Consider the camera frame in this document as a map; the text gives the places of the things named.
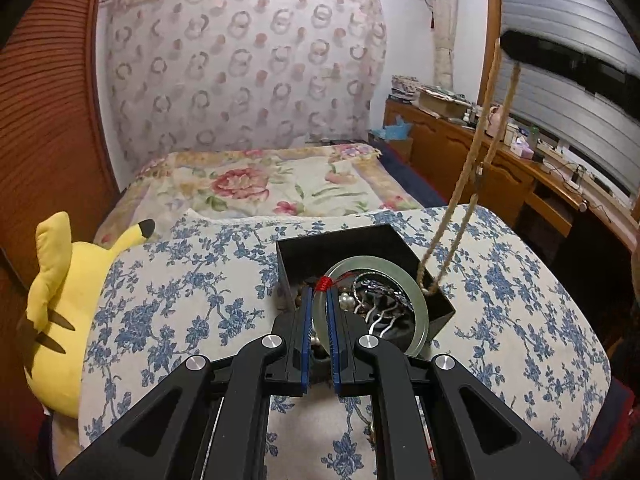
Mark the cream tied curtain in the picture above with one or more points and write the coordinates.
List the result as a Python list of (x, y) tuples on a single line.
[(442, 25)]

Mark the wooden cabinet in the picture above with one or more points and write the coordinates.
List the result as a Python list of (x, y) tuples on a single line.
[(450, 145)]

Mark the brown louvered wardrobe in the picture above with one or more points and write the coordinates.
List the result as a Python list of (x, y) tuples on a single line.
[(50, 110)]

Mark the yellow plush toy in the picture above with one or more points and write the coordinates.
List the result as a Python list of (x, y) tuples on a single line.
[(55, 310)]

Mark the black box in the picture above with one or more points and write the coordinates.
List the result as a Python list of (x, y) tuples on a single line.
[(345, 247)]

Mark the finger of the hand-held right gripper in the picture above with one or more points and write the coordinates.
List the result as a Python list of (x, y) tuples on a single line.
[(560, 60)]

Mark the white power strip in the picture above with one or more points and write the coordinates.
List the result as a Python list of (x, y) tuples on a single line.
[(576, 174)]

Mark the grey window blind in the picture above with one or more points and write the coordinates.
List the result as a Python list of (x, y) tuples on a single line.
[(565, 20)]

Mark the green bottle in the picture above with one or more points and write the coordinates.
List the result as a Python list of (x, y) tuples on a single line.
[(532, 137)]

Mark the pink tissue box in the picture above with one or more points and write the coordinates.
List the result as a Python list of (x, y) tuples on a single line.
[(521, 150)]

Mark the folded floral cloth pile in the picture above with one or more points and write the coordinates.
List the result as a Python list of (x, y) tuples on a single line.
[(404, 87)]

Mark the pale green jade bangle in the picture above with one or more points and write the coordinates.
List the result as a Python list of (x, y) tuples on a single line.
[(415, 310)]

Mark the pink kettle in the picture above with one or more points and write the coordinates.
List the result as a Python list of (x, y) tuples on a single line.
[(495, 121)]

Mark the pink floral bedspread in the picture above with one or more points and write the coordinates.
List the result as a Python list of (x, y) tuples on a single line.
[(260, 180)]

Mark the cardboard box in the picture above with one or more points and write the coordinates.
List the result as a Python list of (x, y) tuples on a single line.
[(401, 149)]

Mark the blue floral cloth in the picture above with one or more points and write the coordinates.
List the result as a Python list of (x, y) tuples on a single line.
[(175, 300)]

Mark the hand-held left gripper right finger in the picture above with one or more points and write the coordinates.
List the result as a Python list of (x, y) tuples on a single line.
[(334, 350)]

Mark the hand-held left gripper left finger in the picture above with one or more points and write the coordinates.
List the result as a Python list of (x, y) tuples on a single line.
[(304, 350)]

